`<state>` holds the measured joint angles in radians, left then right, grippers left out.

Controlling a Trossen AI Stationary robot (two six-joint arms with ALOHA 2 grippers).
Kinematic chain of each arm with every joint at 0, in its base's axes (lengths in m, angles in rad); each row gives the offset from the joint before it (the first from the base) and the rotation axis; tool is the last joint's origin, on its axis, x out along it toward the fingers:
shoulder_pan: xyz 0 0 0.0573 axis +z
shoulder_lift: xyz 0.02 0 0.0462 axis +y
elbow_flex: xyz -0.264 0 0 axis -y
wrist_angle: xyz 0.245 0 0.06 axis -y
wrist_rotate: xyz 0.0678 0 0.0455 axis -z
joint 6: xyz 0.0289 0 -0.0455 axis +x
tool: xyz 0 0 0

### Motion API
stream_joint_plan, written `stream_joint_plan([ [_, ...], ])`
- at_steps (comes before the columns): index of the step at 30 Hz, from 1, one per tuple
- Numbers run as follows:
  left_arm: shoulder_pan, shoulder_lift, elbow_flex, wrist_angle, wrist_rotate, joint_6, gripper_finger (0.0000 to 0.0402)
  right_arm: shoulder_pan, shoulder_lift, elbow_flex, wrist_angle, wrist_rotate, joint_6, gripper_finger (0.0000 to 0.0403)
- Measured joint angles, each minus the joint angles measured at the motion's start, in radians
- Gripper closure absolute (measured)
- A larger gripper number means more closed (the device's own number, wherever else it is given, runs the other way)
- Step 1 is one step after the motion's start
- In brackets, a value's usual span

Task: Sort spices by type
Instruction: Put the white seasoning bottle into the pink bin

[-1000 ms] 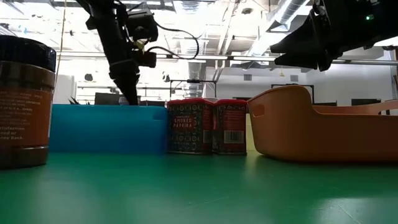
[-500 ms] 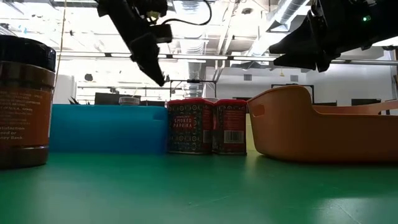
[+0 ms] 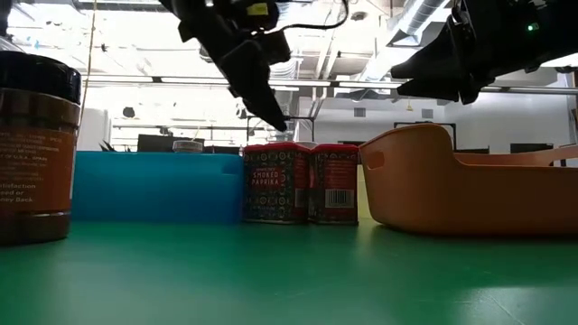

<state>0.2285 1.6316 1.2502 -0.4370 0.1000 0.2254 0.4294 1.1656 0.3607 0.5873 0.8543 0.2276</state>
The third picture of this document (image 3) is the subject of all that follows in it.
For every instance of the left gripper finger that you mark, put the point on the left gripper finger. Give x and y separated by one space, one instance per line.
253 86
241 108

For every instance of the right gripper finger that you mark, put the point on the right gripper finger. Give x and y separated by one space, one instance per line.
433 58
438 90

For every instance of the red smoked paprika tin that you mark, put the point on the red smoked paprika tin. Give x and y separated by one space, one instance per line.
336 180
275 185

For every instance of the black-lid round spice jar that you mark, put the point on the black-lid round spice jar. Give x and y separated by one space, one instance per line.
36 158

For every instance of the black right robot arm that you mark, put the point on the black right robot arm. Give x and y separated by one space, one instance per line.
551 27

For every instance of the yellow tag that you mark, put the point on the yellow tag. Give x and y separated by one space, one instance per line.
257 9

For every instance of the black background monitor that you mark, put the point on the black background monitor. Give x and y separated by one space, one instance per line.
530 148
153 143

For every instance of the orange plastic tray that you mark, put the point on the orange plastic tray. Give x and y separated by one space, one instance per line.
451 194

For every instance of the blue plastic tray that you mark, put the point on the blue plastic tray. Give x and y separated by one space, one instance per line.
158 189

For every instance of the lime green plastic tray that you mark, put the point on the lime green plastic tray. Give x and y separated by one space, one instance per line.
363 194

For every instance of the white cylindrical tank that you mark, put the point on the white cylindrical tank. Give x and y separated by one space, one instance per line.
95 131

